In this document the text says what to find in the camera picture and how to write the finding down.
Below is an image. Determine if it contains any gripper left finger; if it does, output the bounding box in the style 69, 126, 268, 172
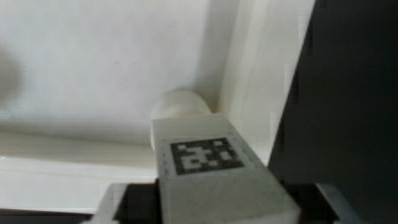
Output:
81, 183, 127, 224

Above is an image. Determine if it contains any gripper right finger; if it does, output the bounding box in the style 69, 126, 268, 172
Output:
316, 183, 369, 224

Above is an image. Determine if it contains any white leg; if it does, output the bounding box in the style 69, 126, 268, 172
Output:
147, 111, 303, 224

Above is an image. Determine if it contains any white square tabletop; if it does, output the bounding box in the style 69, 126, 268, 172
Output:
0, 0, 316, 213

